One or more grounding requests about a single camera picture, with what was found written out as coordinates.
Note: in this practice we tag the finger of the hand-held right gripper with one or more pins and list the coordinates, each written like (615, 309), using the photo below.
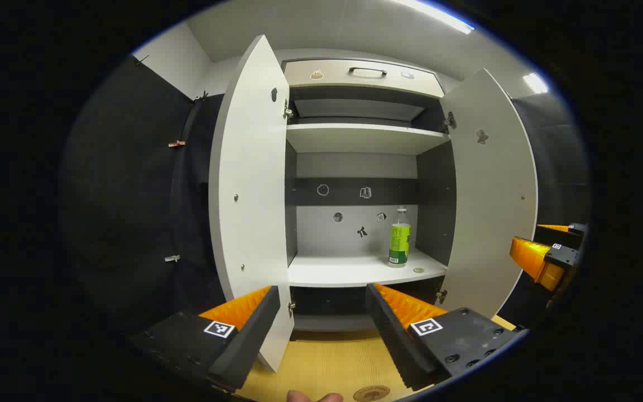
(570, 237)
(564, 257)

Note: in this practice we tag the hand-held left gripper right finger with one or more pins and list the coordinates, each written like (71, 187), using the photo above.
(394, 340)

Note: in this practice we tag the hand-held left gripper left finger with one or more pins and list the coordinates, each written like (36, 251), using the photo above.
(249, 340)

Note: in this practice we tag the green label bottle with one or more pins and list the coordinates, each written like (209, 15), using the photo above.
(399, 243)

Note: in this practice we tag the white cabinet shelf board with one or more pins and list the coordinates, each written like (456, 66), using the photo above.
(363, 138)
(349, 271)

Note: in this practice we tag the grey white cabinet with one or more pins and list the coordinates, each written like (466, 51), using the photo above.
(355, 164)

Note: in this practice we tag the beige cabinet drawer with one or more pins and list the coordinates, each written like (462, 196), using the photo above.
(394, 84)

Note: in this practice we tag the small ceiling light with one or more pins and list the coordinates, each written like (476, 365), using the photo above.
(536, 83)

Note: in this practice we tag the black backdrop cloth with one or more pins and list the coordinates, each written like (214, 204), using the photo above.
(120, 195)

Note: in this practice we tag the black binder clip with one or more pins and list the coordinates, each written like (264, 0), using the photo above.
(201, 97)
(141, 58)

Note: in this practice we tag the long ceiling light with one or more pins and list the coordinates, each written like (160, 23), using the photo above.
(438, 15)

